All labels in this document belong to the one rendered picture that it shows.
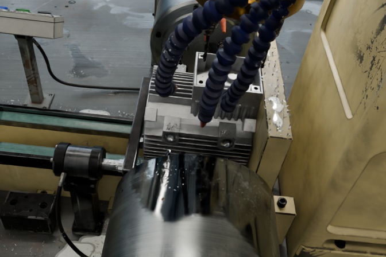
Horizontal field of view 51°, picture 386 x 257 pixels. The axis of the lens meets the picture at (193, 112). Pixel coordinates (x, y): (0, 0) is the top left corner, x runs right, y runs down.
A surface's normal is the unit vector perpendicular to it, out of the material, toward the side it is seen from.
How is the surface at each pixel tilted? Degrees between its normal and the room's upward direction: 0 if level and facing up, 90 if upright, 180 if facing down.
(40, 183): 90
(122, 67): 0
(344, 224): 90
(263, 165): 90
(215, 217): 9
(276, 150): 90
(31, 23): 60
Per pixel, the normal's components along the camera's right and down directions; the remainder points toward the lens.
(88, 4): 0.11, -0.71
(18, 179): -0.05, 0.69
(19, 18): 0.00, 0.25
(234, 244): 0.45, -0.63
